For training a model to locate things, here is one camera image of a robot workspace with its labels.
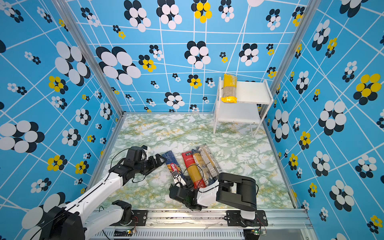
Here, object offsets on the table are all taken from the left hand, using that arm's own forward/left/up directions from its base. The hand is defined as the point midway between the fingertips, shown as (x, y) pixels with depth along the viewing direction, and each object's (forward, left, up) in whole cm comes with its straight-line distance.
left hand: (163, 162), depth 83 cm
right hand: (-7, -8, -10) cm, 15 cm away
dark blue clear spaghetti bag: (-7, -25, -6) cm, 27 cm away
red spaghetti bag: (-3, -17, -8) cm, 19 cm away
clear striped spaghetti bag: (+9, -25, -6) cm, 27 cm away
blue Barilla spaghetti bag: (-1, -6, -6) cm, 8 cm away
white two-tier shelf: (+25, -50, +24) cm, 61 cm away
